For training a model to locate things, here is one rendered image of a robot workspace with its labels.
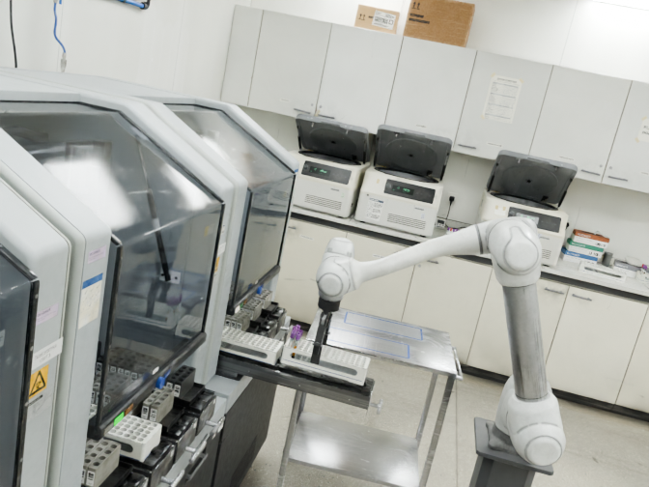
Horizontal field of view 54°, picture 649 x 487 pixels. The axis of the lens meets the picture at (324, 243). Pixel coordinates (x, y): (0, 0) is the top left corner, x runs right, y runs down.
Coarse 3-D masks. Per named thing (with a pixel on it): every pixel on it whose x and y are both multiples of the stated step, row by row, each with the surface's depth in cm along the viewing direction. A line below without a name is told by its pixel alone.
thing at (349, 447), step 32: (352, 320) 279; (384, 320) 287; (352, 352) 249; (384, 352) 252; (416, 352) 258; (448, 352) 265; (448, 384) 247; (320, 416) 301; (288, 448) 261; (320, 448) 275; (352, 448) 280; (384, 448) 286; (416, 448) 291; (384, 480) 262; (416, 480) 266
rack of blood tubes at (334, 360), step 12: (288, 348) 220; (300, 348) 221; (312, 348) 224; (324, 348) 225; (300, 360) 220; (324, 360) 218; (336, 360) 217; (348, 360) 221; (360, 360) 221; (324, 372) 219; (336, 372) 218; (348, 372) 224; (360, 372) 216; (360, 384) 217
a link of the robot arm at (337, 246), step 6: (330, 240) 213; (336, 240) 210; (342, 240) 211; (348, 240) 213; (330, 246) 210; (336, 246) 209; (342, 246) 209; (348, 246) 210; (324, 252) 213; (330, 252) 210; (336, 252) 209; (342, 252) 209; (348, 252) 210; (324, 258) 209
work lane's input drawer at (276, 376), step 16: (224, 352) 224; (224, 368) 224; (240, 368) 223; (256, 368) 222; (272, 368) 222; (288, 368) 225; (288, 384) 220; (304, 384) 219; (320, 384) 218; (336, 384) 218; (352, 384) 223; (368, 384) 222; (336, 400) 218; (352, 400) 217; (368, 400) 216
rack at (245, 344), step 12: (228, 336) 226; (240, 336) 229; (252, 336) 230; (228, 348) 226; (240, 348) 232; (252, 348) 222; (264, 348) 222; (276, 348) 224; (264, 360) 222; (276, 360) 225
